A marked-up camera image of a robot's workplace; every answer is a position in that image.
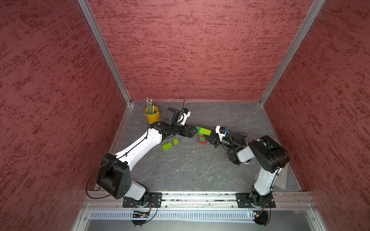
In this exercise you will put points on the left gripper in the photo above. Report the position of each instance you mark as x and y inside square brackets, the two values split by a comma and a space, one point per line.
[190, 134]

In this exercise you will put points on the pencils in cup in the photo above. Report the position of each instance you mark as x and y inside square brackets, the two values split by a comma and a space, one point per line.
[149, 106]

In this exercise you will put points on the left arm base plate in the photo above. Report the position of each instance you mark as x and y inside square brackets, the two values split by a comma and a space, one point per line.
[149, 199]

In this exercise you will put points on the yellow pencil cup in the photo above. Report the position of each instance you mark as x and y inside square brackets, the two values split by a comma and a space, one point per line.
[155, 117]

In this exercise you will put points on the right corner aluminium post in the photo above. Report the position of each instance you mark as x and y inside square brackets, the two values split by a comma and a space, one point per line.
[300, 35]

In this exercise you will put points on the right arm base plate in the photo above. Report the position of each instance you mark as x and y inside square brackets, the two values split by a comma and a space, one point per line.
[255, 200]

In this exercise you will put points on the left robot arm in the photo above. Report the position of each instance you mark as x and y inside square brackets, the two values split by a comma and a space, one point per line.
[114, 174]

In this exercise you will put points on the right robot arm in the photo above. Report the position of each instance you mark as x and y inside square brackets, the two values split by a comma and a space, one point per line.
[270, 155]

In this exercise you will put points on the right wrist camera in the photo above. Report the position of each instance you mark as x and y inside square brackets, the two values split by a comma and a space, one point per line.
[221, 131]

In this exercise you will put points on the lime 2x4 brick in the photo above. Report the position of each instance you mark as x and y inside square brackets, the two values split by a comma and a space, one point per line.
[203, 131]
[167, 146]

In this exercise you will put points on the corner aluminium post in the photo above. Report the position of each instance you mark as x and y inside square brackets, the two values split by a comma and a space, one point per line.
[300, 35]
[87, 11]

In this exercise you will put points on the left corner aluminium post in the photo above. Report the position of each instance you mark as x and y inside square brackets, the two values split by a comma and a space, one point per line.
[87, 11]

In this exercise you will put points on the aluminium front rail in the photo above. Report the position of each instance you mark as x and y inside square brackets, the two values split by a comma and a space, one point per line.
[219, 200]

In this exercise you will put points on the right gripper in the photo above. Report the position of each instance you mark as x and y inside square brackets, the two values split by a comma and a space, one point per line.
[216, 140]

